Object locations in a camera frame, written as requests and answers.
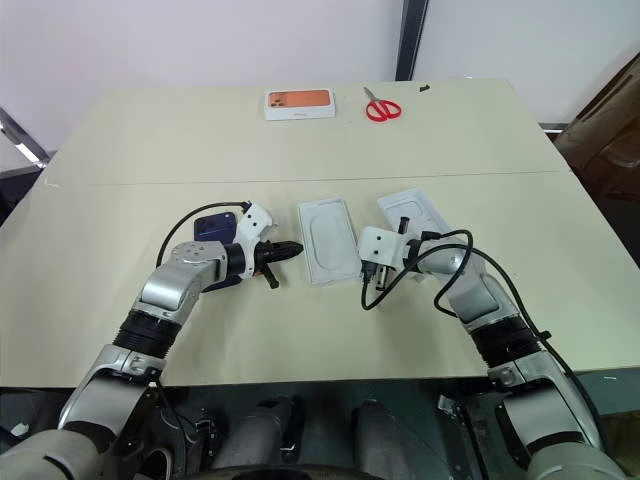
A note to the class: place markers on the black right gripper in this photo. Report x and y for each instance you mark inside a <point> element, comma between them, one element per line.
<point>376,274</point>

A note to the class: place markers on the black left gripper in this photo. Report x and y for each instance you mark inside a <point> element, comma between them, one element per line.
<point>264,254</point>

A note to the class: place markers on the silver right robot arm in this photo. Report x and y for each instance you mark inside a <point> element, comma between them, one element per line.
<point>481,296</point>

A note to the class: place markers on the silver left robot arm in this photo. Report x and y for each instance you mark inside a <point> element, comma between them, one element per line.
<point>170,286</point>

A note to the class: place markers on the white phone box lid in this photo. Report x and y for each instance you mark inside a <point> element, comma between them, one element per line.
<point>411,209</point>

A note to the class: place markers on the white phone box base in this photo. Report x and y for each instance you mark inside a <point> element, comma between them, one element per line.
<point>327,243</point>

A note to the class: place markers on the dark blue phone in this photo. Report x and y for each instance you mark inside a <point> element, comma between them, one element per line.
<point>214,225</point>

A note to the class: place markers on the white box with orange print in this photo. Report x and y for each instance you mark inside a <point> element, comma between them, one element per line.
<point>300,104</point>

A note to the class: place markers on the brown cardboard box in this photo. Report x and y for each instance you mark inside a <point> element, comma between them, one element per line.
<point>606,140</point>

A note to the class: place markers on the dark grey rounded shape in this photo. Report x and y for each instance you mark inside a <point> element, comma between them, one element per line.
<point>382,431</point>
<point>267,430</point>

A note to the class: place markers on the dark metal pole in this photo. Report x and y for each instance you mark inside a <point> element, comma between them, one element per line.
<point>412,40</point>

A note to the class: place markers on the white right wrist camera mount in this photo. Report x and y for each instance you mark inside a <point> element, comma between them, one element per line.
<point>378,245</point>

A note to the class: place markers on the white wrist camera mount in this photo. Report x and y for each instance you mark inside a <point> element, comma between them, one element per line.
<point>253,223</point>
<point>378,245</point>

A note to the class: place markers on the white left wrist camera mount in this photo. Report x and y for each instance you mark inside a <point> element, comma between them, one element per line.
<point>253,223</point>

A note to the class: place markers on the grey metal frame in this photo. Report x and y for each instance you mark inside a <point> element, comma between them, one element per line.
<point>21,142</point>

